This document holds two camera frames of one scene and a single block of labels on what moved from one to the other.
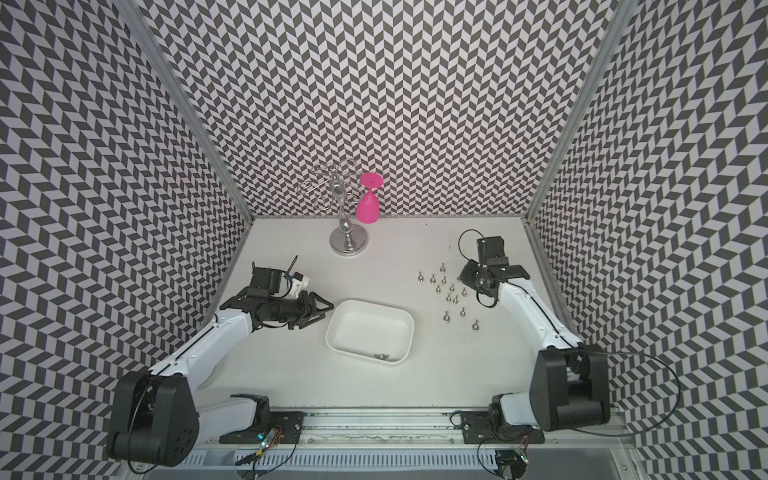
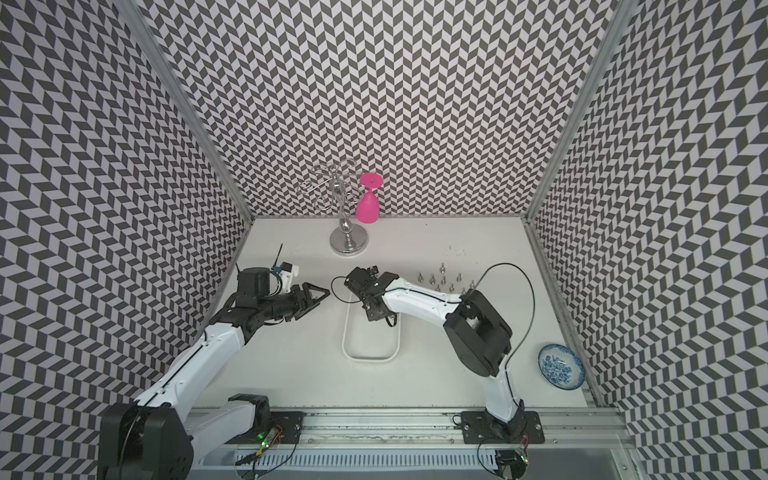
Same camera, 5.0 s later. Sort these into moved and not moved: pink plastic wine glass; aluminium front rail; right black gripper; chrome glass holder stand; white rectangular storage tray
Moved: right black gripper; white rectangular storage tray
Not moved: pink plastic wine glass; chrome glass holder stand; aluminium front rail
